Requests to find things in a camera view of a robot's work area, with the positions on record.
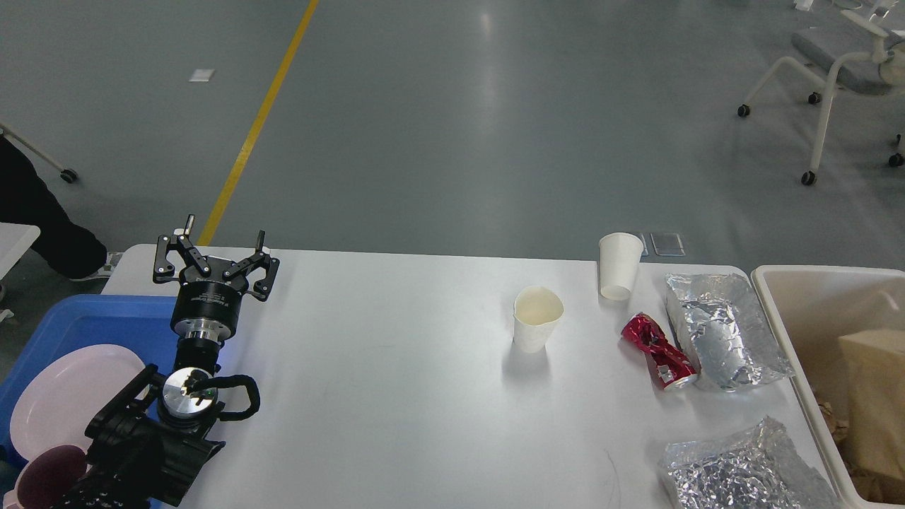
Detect aluminium foil piece lower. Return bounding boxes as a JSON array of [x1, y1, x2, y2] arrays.
[[659, 416, 841, 508]]

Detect beige plastic bin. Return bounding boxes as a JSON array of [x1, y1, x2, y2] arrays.
[[751, 265, 904, 508]]

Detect white paper cup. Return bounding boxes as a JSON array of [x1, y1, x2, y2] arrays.
[[598, 232, 643, 302], [513, 286, 564, 353]]

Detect person in black trousers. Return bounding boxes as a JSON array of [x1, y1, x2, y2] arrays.
[[1, 138, 122, 281]]

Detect white side table corner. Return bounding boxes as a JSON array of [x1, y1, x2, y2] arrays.
[[0, 222, 41, 279]]

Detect pink plate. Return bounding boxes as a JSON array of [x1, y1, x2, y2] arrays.
[[10, 344, 146, 462]]

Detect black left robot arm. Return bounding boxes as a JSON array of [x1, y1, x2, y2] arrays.
[[54, 215, 280, 508]]

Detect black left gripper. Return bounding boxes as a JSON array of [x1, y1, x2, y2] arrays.
[[153, 215, 281, 340]]

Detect crumpled aluminium foil sheet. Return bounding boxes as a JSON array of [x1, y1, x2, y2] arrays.
[[665, 274, 795, 392]]

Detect white floor socket plate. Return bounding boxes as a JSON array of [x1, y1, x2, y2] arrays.
[[650, 233, 686, 257]]

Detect crumpled brown paper in bin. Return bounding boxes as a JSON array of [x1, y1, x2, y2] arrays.
[[815, 391, 904, 506]]

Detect blue plastic tray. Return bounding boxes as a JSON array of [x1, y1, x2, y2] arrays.
[[2, 296, 177, 469]]

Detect white chair left edge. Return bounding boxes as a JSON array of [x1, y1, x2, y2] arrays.
[[1, 122, 80, 184]]

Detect brown paper bag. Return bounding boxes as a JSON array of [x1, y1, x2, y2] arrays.
[[839, 329, 904, 488]]

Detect crushed red soda can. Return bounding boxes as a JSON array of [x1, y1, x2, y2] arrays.
[[621, 312, 699, 391]]

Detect pink mug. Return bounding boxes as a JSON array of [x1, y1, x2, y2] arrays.
[[2, 444, 88, 508]]

